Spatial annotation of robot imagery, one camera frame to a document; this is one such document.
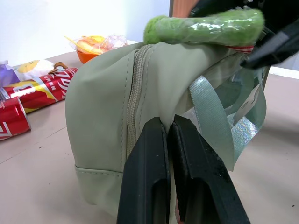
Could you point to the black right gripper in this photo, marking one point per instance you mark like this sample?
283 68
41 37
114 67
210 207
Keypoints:
280 11

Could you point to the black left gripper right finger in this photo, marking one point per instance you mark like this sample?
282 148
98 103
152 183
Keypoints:
201 182

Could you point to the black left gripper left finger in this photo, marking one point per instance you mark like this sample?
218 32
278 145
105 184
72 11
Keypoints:
144 177

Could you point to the green zip pouch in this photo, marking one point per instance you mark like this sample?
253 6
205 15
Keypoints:
100 105

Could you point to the orange bowl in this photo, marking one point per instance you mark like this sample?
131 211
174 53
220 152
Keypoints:
87 57

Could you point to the red chips tube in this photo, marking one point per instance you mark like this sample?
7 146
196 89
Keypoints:
42 89

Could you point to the small brown hook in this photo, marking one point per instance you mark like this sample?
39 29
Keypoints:
60 66

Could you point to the clear bag of snacks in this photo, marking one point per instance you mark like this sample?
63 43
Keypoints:
100 43

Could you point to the red soda can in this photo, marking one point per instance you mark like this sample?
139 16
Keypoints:
11 119

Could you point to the white yellow snack packet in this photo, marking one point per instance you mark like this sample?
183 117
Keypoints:
32 67

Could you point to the purple snack packet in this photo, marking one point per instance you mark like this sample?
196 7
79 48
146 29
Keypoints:
7 74

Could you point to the orange board with grey frame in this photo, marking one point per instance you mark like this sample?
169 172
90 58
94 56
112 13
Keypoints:
184 8

